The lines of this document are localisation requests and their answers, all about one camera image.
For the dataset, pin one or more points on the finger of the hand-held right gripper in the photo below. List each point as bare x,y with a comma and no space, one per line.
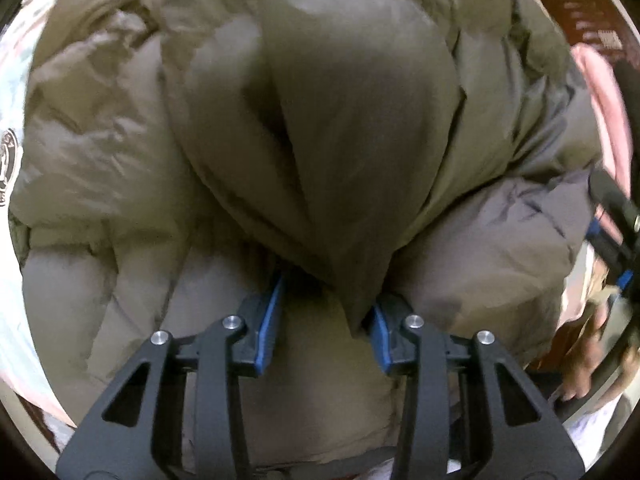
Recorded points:
617,260
612,192

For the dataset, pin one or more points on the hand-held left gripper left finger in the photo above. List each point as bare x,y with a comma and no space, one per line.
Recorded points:
270,322

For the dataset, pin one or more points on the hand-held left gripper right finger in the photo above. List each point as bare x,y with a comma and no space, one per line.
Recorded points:
380,332

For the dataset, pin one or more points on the olive green hooded puffer jacket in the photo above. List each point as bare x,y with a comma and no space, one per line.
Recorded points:
325,135

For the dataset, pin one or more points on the person's right hand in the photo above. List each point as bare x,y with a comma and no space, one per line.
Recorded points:
585,355

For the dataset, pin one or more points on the folded pink quilt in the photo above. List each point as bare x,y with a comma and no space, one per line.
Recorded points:
602,95

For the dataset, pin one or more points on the dark wooden bed frame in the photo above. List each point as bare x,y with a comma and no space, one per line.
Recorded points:
565,5

